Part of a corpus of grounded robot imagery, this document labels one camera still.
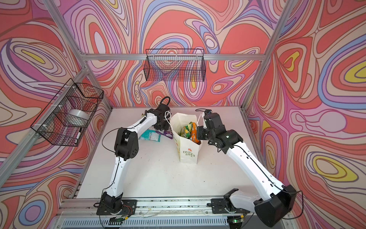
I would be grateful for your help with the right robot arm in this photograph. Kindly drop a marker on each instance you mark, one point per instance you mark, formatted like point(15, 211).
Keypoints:
point(274, 199)

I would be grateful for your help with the purple snack bag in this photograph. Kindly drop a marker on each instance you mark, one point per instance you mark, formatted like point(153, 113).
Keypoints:
point(165, 133)

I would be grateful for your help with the black wire basket wall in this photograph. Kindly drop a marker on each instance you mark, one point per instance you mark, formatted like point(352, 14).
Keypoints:
point(60, 129)
point(175, 64)

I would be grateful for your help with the silver tape roll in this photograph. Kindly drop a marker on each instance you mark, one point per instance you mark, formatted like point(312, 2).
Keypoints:
point(79, 114)

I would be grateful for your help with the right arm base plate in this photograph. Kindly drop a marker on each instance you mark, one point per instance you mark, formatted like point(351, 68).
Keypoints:
point(220, 206)

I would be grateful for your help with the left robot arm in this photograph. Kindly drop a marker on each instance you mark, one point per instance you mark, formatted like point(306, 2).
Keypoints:
point(126, 147)

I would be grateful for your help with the black wire basket left wall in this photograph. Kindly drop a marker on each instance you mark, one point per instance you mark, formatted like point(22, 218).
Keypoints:
point(60, 129)

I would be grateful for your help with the green yellow Fox's candy bag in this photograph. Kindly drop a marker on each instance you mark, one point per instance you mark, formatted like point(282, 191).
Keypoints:
point(186, 131)

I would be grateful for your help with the teal snack bag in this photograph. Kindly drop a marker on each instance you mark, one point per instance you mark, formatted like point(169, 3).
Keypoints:
point(150, 135)

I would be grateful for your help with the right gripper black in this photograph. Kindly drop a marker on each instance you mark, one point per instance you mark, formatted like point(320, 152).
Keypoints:
point(200, 130)

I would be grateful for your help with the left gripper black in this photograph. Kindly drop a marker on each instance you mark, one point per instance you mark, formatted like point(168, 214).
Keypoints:
point(167, 126)

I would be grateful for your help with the orange snack bag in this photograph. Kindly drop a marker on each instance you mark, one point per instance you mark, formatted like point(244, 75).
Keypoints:
point(194, 132)

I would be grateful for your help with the black wire basket back wall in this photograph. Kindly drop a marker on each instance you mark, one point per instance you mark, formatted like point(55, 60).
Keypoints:
point(175, 64)

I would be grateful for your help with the white paper bag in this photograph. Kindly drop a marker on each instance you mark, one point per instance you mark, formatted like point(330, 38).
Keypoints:
point(188, 149)

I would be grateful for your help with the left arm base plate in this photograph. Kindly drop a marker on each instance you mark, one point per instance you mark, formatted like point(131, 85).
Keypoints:
point(126, 207)

